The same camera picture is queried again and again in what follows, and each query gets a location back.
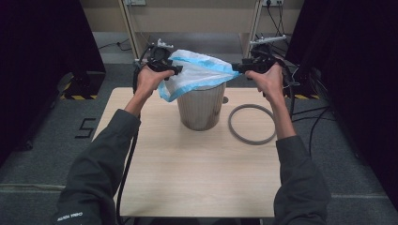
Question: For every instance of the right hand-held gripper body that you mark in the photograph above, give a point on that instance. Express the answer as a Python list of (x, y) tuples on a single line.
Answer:
[(261, 59)]

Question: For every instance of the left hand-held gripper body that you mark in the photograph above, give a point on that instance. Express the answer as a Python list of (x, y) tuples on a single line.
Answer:
[(159, 57)]

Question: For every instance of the white plastic bag blue hem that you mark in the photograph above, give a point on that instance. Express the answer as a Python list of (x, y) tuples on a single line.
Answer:
[(197, 72)]

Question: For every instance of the beige ribbed trash bin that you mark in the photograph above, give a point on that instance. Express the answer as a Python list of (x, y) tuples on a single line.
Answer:
[(200, 109)]

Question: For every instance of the person's left hand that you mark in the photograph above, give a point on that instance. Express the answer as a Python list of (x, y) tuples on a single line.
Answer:
[(148, 82)]

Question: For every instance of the person's right hand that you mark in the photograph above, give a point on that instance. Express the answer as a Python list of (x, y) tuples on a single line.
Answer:
[(269, 84)]

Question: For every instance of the beige wooden desk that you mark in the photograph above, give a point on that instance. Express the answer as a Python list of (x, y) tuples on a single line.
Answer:
[(194, 18)]

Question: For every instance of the striped black stand base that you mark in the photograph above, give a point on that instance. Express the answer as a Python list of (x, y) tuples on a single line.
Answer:
[(83, 87), (305, 89)]

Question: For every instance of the black curtain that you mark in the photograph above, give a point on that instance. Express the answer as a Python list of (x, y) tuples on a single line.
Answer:
[(359, 78), (37, 62)]

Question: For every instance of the white wall socket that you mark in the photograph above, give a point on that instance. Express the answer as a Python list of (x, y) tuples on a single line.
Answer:
[(135, 2), (272, 2)]

